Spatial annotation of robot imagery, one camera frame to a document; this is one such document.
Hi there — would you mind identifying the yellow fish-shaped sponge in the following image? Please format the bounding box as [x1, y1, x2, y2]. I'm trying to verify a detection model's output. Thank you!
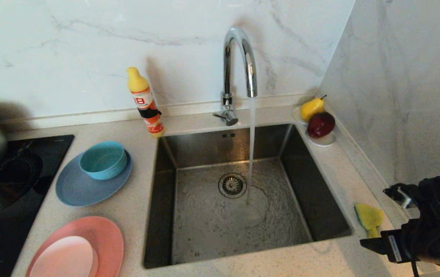
[355, 203, 384, 239]

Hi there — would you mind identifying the yellow-capped dish soap bottle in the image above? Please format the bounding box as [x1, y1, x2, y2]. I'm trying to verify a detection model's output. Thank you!
[127, 67, 165, 138]

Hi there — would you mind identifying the teal bowl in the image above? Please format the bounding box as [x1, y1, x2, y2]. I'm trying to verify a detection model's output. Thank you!
[79, 141, 128, 180]

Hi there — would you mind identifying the stainless steel sink basin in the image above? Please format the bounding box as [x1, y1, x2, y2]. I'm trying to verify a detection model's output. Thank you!
[143, 123, 353, 269]

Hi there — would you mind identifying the small white fruit dish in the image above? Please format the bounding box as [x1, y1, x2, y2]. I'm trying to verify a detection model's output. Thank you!
[292, 106, 337, 148]

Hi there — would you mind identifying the dark red apple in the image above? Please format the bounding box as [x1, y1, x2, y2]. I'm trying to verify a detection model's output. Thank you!
[307, 112, 336, 139]

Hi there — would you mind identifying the yellow pear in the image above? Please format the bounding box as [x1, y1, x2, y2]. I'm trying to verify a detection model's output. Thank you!
[300, 95, 327, 122]

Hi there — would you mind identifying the round metal drain strainer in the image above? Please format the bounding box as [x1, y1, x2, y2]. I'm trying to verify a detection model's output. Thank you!
[218, 173, 247, 199]

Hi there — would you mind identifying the running tap water stream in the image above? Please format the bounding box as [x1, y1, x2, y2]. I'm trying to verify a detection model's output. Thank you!
[246, 96, 257, 204]

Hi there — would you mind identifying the chrome gooseneck faucet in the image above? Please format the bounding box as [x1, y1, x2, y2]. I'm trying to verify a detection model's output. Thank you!
[212, 27, 258, 127]

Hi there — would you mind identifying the large pink plate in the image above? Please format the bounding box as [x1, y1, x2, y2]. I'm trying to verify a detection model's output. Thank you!
[26, 216, 125, 277]

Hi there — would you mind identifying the blue plate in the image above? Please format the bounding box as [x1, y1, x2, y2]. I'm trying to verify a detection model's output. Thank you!
[55, 148, 133, 207]

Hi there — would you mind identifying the small pale pink plate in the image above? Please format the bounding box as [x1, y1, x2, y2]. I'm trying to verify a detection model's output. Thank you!
[30, 235, 99, 277]

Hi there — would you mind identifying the black frying pan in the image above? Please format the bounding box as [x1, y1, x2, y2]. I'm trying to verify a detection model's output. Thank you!
[0, 153, 43, 216]

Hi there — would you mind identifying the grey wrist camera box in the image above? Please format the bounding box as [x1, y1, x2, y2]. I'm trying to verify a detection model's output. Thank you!
[383, 184, 417, 209]

